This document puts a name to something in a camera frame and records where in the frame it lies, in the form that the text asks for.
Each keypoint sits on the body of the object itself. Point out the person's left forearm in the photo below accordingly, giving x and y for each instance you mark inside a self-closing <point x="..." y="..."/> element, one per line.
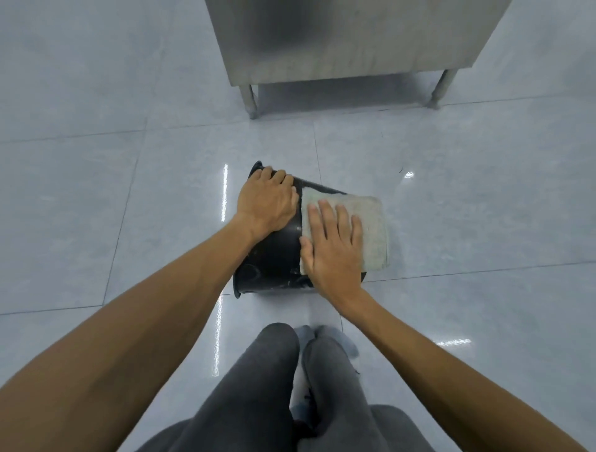
<point x="121" y="344"/>

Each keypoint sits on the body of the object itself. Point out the person's right little finger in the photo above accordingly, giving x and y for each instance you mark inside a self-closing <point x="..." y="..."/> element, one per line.
<point x="357" y="235"/>

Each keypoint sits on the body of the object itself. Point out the person's right middle finger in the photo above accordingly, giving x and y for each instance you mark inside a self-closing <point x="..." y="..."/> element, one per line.
<point x="329" y="221"/>

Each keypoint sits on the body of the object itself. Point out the person's right forearm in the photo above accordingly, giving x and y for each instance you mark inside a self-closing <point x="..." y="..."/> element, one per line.
<point x="447" y="377"/>

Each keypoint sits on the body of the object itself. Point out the person's right thumb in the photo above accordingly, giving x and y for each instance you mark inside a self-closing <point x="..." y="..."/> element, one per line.
<point x="307" y="254"/>

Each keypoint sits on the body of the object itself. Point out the black plastic bucket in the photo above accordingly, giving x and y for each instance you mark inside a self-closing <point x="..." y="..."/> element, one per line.
<point x="274" y="254"/>

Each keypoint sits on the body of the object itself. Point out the person's left fingers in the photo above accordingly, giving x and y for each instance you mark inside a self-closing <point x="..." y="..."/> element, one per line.
<point x="275" y="177"/>

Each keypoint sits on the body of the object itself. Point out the person's right hand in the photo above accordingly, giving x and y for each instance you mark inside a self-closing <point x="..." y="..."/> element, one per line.
<point x="336" y="265"/>

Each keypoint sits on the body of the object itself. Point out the white cleaning cloth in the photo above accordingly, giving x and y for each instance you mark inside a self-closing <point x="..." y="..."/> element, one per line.
<point x="372" y="228"/>

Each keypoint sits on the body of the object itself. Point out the stainless steel cabinet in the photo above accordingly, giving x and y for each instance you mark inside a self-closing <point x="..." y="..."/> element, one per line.
<point x="344" y="39"/>

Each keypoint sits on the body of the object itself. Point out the person's left hand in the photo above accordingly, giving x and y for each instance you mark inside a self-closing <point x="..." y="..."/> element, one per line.
<point x="266" y="205"/>

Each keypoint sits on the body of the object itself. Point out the person's grey trousers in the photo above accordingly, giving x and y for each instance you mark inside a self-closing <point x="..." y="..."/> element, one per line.
<point x="298" y="396"/>

